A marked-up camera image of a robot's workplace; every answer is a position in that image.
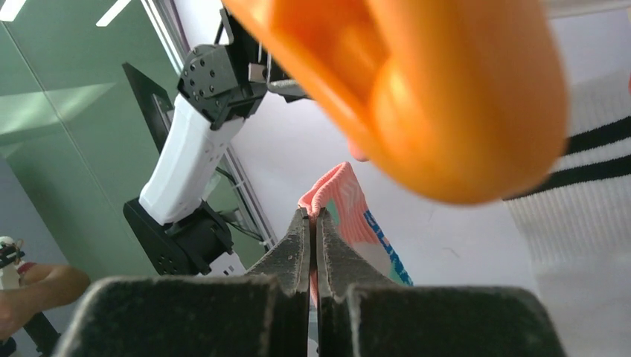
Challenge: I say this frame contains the person's hand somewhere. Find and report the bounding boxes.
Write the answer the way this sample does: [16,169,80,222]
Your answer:
[1,264,91,340]

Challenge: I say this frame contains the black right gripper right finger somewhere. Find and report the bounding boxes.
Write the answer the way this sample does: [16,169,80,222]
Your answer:
[315,210,566,356]

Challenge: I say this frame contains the orange clothespin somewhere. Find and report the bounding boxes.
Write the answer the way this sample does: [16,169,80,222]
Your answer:
[225,1,568,205]

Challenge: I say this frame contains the pink sock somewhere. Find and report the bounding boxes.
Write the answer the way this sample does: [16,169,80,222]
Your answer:
[298,161,414,286]

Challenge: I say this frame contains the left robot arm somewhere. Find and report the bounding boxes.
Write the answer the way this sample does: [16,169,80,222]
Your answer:
[123,9,307,275]

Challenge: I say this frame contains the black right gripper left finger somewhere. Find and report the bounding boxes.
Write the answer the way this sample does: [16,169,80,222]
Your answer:
[54,209,310,356]

